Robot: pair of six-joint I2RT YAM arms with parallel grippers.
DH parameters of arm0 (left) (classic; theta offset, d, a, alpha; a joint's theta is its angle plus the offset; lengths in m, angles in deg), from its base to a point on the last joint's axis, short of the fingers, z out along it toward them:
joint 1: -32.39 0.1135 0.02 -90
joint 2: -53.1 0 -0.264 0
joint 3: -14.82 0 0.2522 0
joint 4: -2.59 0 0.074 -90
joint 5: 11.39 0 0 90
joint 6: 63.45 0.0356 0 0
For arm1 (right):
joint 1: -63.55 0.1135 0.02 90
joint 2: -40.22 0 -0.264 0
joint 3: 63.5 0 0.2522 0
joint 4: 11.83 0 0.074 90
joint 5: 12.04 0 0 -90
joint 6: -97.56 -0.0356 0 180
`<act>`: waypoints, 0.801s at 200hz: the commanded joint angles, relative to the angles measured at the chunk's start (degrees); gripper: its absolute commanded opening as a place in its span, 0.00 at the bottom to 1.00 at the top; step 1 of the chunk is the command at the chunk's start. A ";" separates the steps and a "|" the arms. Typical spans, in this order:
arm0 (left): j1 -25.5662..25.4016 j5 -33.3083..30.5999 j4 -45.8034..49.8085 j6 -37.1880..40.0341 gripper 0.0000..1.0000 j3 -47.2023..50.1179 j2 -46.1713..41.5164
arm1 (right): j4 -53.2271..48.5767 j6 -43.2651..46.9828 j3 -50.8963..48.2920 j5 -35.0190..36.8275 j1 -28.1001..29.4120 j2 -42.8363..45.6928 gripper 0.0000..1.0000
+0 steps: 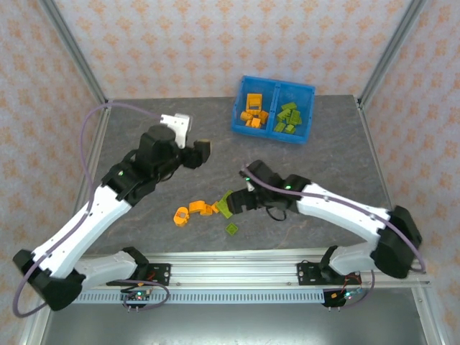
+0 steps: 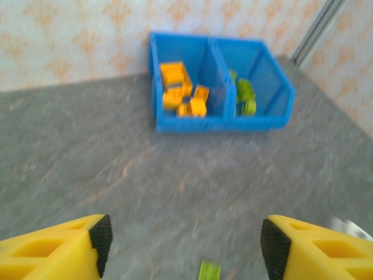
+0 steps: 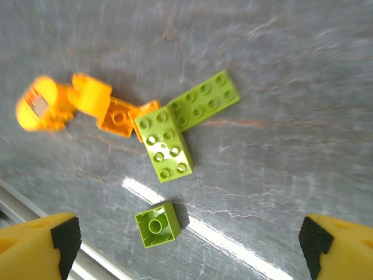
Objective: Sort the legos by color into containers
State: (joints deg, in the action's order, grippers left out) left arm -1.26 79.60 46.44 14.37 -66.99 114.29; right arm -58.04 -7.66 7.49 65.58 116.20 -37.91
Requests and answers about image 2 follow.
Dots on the aluminum frame post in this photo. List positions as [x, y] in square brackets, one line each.
[317, 32]

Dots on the green lego brick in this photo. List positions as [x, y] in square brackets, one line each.
[209, 271]
[251, 106]
[246, 89]

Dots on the yellow lego window frame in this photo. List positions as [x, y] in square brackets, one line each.
[175, 74]

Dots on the small yellow lego brick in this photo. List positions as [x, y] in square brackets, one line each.
[201, 93]
[192, 108]

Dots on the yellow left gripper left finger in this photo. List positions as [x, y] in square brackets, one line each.
[43, 256]

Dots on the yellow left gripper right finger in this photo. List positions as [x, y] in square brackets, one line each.
[326, 256]

